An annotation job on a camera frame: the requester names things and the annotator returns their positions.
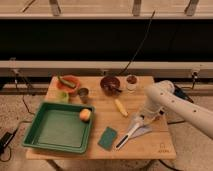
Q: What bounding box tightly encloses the white dish brush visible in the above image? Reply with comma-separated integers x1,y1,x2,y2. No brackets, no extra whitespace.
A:
115,115,144,150

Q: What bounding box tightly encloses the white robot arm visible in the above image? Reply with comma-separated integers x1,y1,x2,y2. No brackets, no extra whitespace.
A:
140,80,213,139

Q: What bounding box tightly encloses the green plastic tray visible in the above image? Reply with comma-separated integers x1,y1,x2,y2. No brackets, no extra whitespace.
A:
23,102,94,154

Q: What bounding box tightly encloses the dark red bowl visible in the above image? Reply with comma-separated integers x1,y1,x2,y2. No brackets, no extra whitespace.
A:
100,76,120,96

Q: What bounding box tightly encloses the wooden table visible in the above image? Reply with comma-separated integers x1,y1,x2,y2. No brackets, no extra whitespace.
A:
26,77,176,160

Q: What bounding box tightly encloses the yellow corn cob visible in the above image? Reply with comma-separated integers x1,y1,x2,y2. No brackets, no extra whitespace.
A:
115,99,128,117

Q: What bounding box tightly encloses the metal cup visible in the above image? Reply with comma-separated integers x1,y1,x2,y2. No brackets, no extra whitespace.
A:
78,88,89,103

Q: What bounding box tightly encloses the white jar with contents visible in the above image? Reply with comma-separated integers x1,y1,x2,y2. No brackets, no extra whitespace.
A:
126,75,138,91

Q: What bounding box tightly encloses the yellow peach fruit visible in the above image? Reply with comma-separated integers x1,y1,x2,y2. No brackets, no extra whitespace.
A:
79,109,91,122

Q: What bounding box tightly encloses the green cucumber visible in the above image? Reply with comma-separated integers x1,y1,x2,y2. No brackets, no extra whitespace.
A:
57,76,76,88

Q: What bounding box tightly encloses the light green cup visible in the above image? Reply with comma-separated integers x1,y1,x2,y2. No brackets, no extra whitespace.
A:
57,91,69,103

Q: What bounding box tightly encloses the teal sponge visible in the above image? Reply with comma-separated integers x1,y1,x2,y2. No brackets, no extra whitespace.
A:
98,127,117,150

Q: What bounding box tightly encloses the black power adapter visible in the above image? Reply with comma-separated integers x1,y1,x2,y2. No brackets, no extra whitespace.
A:
0,132,13,155

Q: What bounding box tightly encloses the black cable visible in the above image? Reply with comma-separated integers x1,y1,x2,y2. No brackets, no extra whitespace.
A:
117,9,156,77

